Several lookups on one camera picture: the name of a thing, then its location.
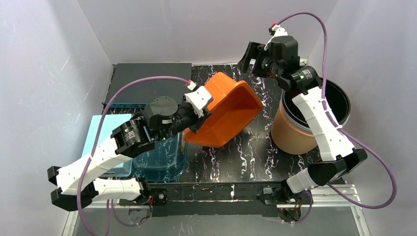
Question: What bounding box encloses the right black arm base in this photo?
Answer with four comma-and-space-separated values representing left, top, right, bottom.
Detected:
255, 181, 314, 225

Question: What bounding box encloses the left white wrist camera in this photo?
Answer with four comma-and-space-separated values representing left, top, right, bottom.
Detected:
184, 80, 214, 118

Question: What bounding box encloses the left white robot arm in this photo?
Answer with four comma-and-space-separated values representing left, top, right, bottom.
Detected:
47, 93, 213, 211

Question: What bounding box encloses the light blue perforated basket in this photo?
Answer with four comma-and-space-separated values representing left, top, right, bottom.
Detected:
81, 114, 132, 178

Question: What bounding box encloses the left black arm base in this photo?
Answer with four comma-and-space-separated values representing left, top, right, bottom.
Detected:
118, 178, 167, 227

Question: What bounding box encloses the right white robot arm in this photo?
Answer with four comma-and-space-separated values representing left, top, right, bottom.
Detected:
238, 36, 367, 196

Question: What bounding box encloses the orange plastic tray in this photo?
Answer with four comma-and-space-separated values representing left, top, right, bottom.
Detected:
183, 72, 263, 148

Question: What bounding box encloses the dark blue network switch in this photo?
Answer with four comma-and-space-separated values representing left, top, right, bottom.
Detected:
103, 63, 192, 108

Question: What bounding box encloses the tan bucket with black liner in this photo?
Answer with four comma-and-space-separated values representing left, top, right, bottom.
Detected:
270, 80, 351, 155

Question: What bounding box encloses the aluminium frame rail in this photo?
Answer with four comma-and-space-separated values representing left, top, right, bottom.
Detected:
60, 60, 372, 236

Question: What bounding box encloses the dark teal transparent container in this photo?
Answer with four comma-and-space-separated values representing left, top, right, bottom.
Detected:
132, 133, 187, 182

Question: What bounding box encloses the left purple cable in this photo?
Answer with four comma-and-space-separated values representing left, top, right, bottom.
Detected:
76, 76, 193, 236

